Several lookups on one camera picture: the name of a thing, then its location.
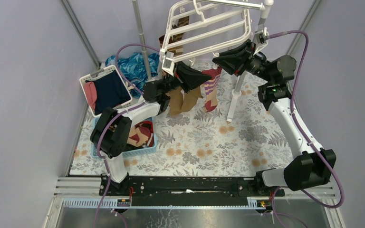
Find red striped sock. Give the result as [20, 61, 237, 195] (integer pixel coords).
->
[202, 66, 222, 112]

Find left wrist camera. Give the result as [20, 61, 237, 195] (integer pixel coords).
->
[159, 50, 175, 75]

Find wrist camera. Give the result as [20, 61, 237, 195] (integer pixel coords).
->
[252, 27, 269, 52]
[159, 50, 175, 75]

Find dark navy cloth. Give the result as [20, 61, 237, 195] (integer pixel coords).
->
[86, 71, 131, 115]

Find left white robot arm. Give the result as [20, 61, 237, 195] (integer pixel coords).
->
[90, 62, 212, 195]

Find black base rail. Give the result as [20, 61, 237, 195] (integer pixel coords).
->
[98, 174, 275, 207]

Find brown patterned hanging sock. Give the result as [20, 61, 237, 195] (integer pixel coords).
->
[170, 14, 191, 48]

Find white sock hanger frame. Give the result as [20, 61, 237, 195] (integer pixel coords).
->
[159, 0, 252, 63]

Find white laundry basket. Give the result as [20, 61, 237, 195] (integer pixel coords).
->
[79, 65, 133, 117]

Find blue patterned cloth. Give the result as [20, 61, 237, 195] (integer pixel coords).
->
[117, 53, 159, 92]

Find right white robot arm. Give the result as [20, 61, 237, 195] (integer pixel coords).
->
[212, 40, 336, 196]

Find silver drying rack stand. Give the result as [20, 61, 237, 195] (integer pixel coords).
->
[141, 0, 274, 122]

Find purple cable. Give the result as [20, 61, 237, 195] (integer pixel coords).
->
[93, 43, 161, 228]
[264, 30, 346, 228]

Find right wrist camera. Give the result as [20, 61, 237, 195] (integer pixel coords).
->
[252, 27, 269, 52]

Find blue laundry basket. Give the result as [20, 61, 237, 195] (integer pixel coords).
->
[91, 117, 157, 159]

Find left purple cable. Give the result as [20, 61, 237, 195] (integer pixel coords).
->
[93, 43, 161, 228]

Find tan ribbed sock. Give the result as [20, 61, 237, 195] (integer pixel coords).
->
[181, 87, 203, 113]

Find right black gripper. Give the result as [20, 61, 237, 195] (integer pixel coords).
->
[211, 39, 272, 84]

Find pink cloth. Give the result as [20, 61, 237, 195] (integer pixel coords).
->
[83, 81, 97, 111]

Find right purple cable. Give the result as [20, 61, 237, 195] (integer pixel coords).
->
[264, 30, 346, 228]

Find pile of socks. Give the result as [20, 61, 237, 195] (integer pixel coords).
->
[127, 120, 154, 149]

